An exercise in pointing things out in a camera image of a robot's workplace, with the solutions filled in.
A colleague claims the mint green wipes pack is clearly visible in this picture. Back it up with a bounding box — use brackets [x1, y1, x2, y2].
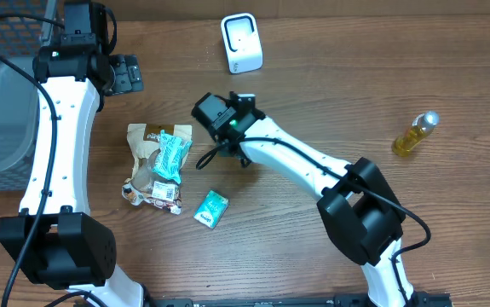
[153, 130, 193, 184]

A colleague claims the small teal tissue pack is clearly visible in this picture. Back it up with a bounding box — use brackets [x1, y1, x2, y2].
[193, 190, 229, 229]

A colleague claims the brown snack packet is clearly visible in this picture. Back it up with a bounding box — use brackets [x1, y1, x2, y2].
[122, 124, 193, 215]

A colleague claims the yellow liquid bottle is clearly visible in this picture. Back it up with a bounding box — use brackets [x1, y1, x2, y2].
[392, 111, 440, 157]

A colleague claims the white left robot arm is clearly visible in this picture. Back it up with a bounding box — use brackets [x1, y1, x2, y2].
[0, 1, 151, 306]

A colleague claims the white barcode scanner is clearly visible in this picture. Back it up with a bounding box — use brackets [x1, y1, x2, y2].
[221, 13, 263, 74]

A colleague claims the dark grey plastic basket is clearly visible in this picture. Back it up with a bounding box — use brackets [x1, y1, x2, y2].
[0, 0, 59, 191]

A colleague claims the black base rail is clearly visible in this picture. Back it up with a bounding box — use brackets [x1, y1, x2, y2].
[146, 292, 453, 307]

